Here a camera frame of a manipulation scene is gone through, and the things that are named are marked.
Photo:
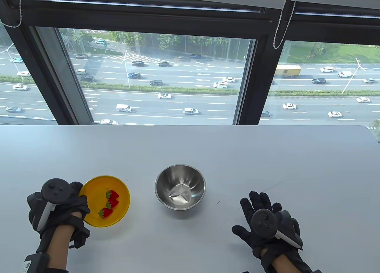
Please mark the person's left hand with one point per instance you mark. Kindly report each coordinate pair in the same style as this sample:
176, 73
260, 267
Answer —
80, 206

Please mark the person's right hand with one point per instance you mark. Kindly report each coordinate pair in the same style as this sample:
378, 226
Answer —
261, 202

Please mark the yellow plastic bowl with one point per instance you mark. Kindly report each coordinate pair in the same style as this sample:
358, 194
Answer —
93, 195

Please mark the red strawberry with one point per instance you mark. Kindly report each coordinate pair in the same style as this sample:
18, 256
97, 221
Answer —
112, 194
106, 212
113, 203

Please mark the stainless steel mixing bowl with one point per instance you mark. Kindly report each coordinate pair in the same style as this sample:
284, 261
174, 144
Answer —
190, 178

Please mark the person's left forearm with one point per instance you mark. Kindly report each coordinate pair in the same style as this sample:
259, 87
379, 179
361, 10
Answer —
61, 243

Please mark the person's right forearm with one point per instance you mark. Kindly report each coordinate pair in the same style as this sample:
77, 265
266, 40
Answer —
280, 265

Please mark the black right hand controller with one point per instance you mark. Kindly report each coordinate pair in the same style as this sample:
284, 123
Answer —
264, 221

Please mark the black hand controller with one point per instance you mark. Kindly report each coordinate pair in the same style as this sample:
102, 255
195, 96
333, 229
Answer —
264, 221
56, 191

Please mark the black left hand controller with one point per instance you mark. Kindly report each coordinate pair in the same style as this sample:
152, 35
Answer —
56, 191

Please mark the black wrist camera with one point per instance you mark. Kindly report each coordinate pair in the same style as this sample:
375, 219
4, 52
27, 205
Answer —
34, 262

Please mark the black window frame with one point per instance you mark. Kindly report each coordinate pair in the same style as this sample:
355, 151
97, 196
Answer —
148, 17

